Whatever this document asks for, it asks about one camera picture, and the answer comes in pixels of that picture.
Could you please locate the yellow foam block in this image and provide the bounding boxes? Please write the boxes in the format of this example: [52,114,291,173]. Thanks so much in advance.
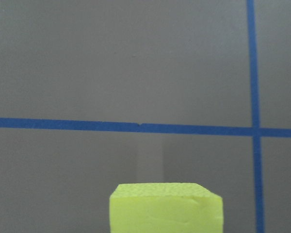
[109,183,224,233]

